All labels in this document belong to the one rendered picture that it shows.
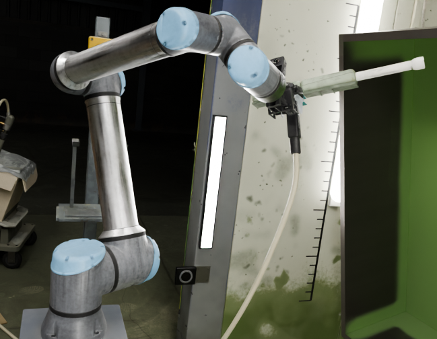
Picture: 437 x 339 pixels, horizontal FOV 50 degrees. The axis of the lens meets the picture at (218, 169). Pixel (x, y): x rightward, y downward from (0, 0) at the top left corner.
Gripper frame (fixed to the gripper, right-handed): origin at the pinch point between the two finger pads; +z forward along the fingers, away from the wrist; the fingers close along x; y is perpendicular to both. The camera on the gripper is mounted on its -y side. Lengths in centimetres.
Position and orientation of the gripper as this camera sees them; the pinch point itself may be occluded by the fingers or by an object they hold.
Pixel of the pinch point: (293, 101)
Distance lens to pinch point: 143.3
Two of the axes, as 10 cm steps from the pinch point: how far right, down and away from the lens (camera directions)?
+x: 8.9, -1.5, -4.3
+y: 0.7, 9.7, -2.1
